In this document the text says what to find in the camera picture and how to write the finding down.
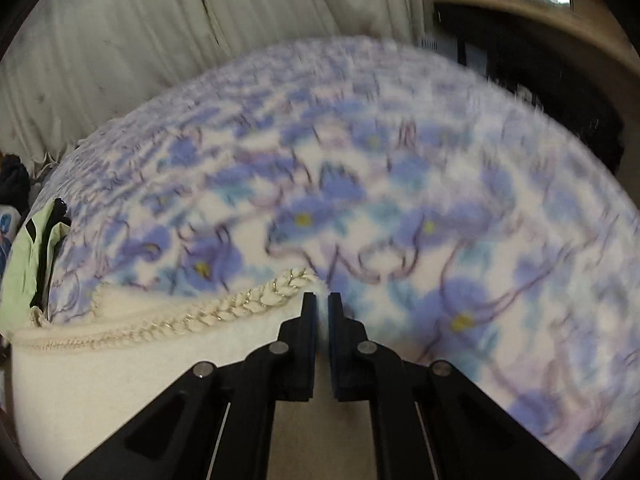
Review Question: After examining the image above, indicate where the cream fuzzy cardigan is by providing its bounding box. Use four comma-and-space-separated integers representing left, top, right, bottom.
8, 266, 381, 480

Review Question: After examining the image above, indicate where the purple cat print blanket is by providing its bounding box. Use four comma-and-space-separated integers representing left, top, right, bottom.
39, 38, 639, 479

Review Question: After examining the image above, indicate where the green folded garment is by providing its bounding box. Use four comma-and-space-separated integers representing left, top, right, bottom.
1, 198, 70, 340

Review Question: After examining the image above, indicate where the blue flower rolled quilt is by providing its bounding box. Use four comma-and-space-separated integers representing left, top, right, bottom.
0, 206, 21, 273

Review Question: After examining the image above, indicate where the black patterned fabric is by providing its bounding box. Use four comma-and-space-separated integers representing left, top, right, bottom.
433, 2, 625, 174

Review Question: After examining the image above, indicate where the cream floral curtain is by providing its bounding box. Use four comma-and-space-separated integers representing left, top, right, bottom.
1, 0, 424, 167

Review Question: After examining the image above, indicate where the wooden bookshelf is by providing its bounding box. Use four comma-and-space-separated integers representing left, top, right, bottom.
426, 0, 639, 112

